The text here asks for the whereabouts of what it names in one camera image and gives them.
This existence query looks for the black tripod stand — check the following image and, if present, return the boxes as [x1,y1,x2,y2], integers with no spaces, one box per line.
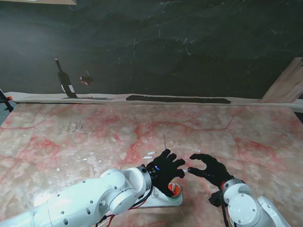
[0,88,14,113]

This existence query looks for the red black arm cable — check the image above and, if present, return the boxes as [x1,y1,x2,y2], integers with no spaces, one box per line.
[219,184,230,227]
[94,185,154,227]

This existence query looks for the white Hanoi tower base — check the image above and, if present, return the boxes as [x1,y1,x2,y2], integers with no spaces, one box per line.
[137,183,184,209]

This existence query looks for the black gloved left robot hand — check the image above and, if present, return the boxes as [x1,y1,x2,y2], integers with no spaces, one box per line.
[146,148,186,198]

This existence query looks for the leaning wooden plank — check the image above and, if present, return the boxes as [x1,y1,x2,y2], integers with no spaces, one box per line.
[259,57,303,104]

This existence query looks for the red black left arm cable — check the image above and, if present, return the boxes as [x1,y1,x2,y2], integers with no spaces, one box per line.
[94,185,154,227]

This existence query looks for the red black right arm cable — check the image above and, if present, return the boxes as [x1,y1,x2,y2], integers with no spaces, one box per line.
[219,184,230,227]

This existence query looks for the small orange ring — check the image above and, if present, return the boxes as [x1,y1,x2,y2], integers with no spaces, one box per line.
[168,183,180,197]

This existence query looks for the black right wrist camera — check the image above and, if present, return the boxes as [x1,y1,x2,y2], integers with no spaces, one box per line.
[208,192,223,209]

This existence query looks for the large green ring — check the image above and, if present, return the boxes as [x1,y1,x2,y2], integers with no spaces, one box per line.
[169,188,182,201]

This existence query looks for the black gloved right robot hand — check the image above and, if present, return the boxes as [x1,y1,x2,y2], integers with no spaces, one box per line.
[187,153,234,189]

